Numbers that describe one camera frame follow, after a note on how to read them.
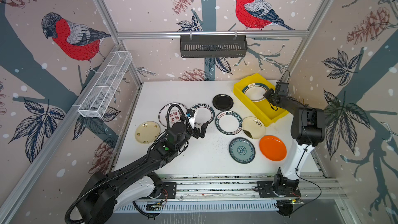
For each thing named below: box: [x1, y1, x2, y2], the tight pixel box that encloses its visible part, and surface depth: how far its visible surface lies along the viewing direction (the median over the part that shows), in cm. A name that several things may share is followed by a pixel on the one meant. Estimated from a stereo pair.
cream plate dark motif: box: [241, 116, 267, 140], surface depth 97 cm
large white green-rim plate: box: [242, 82, 270, 103], surface depth 117 cm
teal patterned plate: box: [228, 136, 256, 165], surface depth 88 cm
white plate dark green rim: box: [215, 110, 244, 136], surface depth 100 cm
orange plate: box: [259, 134, 288, 162], surface depth 89 cm
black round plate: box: [212, 93, 234, 111], surface depth 109 cm
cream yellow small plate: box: [134, 120, 161, 145], surface depth 96 cm
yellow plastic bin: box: [233, 72, 290, 128], surface depth 109 cm
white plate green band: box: [190, 103, 216, 131], surface depth 106 cm
